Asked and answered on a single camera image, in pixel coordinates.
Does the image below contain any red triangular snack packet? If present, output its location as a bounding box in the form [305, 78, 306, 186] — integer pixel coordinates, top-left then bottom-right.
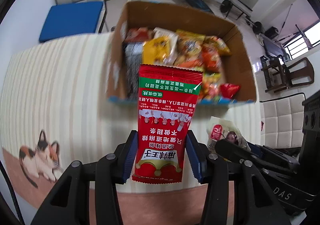
[220, 83, 241, 99]

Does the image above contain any yellow chips bag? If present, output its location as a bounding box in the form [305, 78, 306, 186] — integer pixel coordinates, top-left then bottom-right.
[175, 29, 205, 65]

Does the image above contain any white cookie packet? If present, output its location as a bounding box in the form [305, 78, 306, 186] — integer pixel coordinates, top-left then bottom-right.
[207, 117, 251, 153]

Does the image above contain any white cracker packet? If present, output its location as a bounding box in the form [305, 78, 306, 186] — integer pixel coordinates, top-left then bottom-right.
[153, 27, 178, 65]

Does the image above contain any dark red snack packet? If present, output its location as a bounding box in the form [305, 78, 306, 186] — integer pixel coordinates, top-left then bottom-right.
[124, 27, 154, 43]

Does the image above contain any yellow black snack bag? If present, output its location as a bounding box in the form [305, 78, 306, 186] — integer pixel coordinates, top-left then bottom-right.
[125, 38, 162, 100]

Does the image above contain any dark wooden chair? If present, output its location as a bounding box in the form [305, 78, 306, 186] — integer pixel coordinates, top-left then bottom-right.
[260, 55, 315, 93]

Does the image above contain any striped cat tablecloth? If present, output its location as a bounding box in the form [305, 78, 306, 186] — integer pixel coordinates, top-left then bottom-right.
[1, 33, 207, 224]

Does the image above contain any black monitor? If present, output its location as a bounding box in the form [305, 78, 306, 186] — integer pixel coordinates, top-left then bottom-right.
[261, 35, 291, 61]

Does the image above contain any blue cushion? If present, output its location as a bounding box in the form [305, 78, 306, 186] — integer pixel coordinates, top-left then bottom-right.
[39, 1, 103, 43]

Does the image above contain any colourful candy ball bag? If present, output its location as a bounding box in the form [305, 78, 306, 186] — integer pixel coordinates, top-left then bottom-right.
[199, 73, 221, 100]

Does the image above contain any white padded sofa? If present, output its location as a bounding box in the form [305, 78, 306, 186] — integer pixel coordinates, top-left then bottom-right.
[260, 93, 305, 149]

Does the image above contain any yellow green snack bag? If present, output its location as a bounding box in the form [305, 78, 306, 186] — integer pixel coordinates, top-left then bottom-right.
[204, 36, 231, 56]

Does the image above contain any brown cardboard box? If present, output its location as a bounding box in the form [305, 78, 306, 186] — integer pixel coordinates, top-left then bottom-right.
[106, 1, 257, 105]

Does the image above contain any red spicy strip packet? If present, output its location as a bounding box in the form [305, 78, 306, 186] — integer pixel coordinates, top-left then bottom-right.
[132, 64, 203, 184]

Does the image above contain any orange red snack bag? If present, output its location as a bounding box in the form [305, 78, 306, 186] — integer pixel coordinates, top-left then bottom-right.
[201, 43, 221, 73]

